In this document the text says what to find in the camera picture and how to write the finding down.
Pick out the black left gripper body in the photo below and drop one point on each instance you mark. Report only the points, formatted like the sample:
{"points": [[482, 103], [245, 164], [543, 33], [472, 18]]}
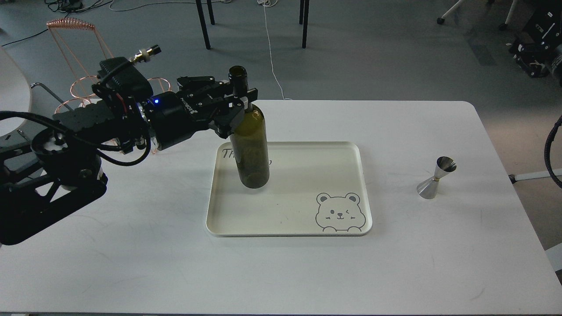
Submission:
{"points": [[174, 117]]}

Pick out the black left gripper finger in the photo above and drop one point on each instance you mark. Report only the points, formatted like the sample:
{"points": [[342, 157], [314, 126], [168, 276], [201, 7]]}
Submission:
{"points": [[230, 95], [228, 116]]}

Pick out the dark green wine bottle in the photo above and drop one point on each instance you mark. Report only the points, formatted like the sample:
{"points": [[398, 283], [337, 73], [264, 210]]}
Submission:
{"points": [[249, 140]]}

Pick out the steel double jigger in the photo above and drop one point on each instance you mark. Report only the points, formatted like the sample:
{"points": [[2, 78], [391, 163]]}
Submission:
{"points": [[428, 188]]}

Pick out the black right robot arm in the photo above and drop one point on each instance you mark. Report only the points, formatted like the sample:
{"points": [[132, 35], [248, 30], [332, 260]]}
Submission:
{"points": [[537, 51]]}

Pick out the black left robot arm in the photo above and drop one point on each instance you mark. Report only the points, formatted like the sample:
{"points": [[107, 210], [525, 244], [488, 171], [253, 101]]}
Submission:
{"points": [[60, 171]]}

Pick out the black table legs right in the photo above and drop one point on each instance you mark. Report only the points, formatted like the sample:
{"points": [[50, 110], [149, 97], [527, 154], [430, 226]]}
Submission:
{"points": [[304, 7]]}

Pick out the black table legs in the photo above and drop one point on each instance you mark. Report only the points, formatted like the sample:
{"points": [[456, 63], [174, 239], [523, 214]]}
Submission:
{"points": [[202, 20], [304, 7]]}

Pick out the black table legs left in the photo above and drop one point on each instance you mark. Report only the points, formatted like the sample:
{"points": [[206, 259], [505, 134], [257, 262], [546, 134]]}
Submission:
{"points": [[202, 20]]}

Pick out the cream tray with bear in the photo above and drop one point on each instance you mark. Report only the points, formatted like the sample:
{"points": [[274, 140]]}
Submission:
{"points": [[314, 189]]}

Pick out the white chair base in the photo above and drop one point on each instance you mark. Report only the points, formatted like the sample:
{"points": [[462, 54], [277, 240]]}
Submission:
{"points": [[462, 9]]}

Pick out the copper wire bottle rack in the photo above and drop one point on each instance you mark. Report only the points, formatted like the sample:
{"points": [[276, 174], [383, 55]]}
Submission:
{"points": [[74, 52]]}

